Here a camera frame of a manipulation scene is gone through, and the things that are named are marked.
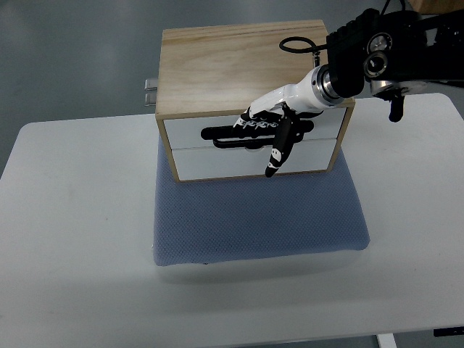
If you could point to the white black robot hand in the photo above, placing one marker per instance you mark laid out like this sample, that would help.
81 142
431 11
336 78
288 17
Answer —
283 108

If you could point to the black drawer handle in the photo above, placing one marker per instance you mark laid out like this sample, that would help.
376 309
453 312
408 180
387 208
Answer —
258 135

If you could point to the white drawer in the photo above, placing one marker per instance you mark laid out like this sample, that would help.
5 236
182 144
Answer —
186 133
211 162

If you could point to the wooden drawer cabinet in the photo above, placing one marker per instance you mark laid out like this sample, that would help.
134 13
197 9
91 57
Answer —
220 70

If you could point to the blue mesh cushion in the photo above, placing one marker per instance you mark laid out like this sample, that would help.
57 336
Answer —
207 222

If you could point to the white table leg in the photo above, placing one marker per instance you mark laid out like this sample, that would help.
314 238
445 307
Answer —
386 340

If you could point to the black table control panel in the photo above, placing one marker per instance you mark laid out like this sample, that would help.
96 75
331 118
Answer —
443 332

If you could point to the grey metal bracket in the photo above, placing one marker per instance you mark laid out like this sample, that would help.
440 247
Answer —
150 87

